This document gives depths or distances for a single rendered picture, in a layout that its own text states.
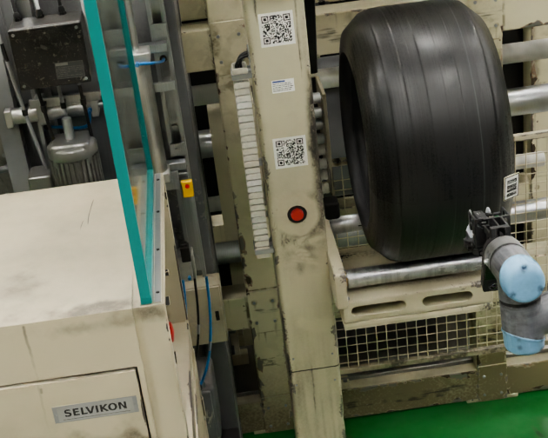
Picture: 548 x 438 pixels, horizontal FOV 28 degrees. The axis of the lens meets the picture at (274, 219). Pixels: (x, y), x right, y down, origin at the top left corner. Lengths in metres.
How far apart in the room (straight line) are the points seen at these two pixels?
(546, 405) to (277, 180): 1.49
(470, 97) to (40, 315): 1.00
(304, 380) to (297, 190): 0.53
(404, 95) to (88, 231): 0.71
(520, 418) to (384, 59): 1.60
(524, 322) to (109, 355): 0.75
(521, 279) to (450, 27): 0.68
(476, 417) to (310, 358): 0.98
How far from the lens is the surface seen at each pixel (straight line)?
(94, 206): 2.25
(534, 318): 2.04
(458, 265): 2.60
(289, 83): 2.42
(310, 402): 2.83
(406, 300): 2.59
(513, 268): 1.97
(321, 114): 2.88
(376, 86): 2.33
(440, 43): 2.38
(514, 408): 3.64
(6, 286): 2.02
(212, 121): 3.29
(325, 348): 2.75
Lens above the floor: 2.21
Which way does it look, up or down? 27 degrees down
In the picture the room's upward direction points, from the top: 7 degrees counter-clockwise
